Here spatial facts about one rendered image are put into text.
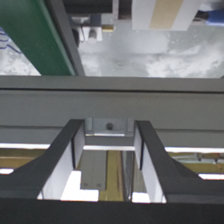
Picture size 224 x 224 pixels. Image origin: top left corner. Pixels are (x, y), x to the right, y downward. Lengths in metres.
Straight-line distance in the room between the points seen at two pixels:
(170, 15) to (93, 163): 6.19
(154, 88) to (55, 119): 0.11
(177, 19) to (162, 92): 0.22
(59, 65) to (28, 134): 0.08
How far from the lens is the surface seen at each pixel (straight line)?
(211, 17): 0.44
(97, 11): 0.49
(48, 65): 0.17
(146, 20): 0.36
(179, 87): 0.18
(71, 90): 0.18
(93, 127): 0.16
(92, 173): 6.41
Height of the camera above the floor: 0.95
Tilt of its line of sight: 17 degrees down
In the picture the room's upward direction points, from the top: 179 degrees counter-clockwise
